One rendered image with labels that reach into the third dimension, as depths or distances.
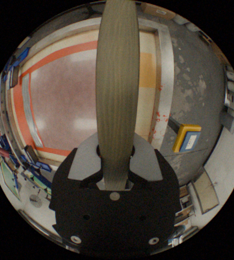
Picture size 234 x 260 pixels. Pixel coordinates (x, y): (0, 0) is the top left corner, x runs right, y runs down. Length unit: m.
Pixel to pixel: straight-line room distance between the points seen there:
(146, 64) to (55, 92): 0.28
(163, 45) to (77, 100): 0.29
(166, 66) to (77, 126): 0.31
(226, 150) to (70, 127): 3.48
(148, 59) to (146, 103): 0.13
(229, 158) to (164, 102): 3.25
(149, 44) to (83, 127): 0.32
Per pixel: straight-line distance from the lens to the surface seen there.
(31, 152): 0.54
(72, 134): 0.33
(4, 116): 0.70
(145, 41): 0.29
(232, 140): 3.30
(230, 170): 3.44
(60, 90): 0.30
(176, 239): 0.91
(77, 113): 0.29
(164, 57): 0.26
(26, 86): 0.44
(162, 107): 0.25
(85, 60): 0.27
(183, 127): 0.38
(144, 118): 0.28
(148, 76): 0.26
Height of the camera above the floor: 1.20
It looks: 62 degrees down
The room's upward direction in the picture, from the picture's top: 180 degrees clockwise
